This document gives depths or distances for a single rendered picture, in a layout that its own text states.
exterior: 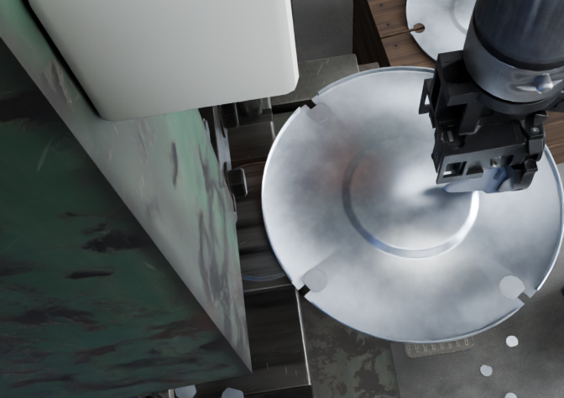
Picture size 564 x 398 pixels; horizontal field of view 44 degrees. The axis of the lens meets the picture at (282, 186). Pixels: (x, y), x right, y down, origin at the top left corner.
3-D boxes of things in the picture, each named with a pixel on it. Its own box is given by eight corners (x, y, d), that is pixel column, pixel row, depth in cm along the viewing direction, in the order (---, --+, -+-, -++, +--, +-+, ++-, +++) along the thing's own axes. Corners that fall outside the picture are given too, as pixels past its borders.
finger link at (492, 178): (433, 191, 68) (446, 148, 59) (494, 181, 68) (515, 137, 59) (441, 221, 66) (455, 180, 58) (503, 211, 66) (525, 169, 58)
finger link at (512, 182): (484, 160, 63) (504, 112, 55) (503, 158, 63) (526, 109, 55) (498, 208, 61) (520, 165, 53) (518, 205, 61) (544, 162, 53)
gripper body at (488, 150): (416, 112, 61) (432, 28, 50) (514, 96, 61) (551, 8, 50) (436, 191, 58) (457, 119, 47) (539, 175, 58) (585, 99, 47)
